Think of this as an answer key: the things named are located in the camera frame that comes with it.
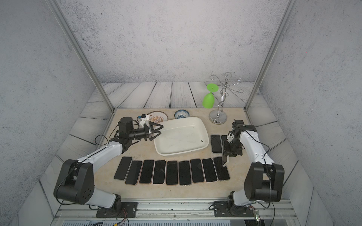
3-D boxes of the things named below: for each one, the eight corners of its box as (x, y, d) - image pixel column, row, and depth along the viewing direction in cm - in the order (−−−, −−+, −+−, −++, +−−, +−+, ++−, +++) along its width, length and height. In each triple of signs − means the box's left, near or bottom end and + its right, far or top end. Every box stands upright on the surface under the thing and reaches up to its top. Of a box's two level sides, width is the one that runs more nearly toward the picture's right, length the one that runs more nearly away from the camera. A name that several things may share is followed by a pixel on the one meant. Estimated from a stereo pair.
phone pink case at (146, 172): (139, 183, 84) (139, 182, 83) (144, 161, 93) (143, 160, 91) (150, 183, 84) (150, 182, 83) (154, 161, 93) (153, 160, 91)
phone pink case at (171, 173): (166, 186, 83) (166, 185, 81) (166, 162, 92) (166, 161, 91) (178, 185, 83) (178, 183, 82) (177, 161, 93) (177, 160, 91)
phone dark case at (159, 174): (152, 183, 84) (151, 182, 82) (155, 161, 93) (154, 160, 91) (164, 183, 84) (164, 182, 82) (166, 161, 93) (166, 160, 91)
